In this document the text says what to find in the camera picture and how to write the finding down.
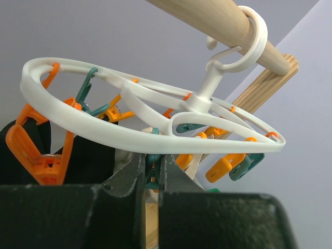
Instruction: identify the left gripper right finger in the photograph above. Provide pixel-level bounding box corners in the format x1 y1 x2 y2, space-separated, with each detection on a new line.
159 155 298 248

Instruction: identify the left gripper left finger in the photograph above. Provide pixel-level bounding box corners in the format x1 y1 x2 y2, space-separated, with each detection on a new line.
1 153 145 248

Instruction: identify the white plastic clip hanger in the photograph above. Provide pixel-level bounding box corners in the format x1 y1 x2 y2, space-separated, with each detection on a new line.
5 6 286 185

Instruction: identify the grey underwear white trim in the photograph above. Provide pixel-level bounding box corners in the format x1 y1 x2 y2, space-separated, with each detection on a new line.
114 127 159 194

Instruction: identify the black underwear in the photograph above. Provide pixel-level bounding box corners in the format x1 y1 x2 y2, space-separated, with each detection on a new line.
1 118 115 185

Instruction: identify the green plastic bin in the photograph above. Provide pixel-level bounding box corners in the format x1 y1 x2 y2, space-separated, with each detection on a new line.
206 188 220 193

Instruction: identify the wooden hanging rack frame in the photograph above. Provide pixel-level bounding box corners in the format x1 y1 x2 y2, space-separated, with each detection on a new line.
144 0 299 249

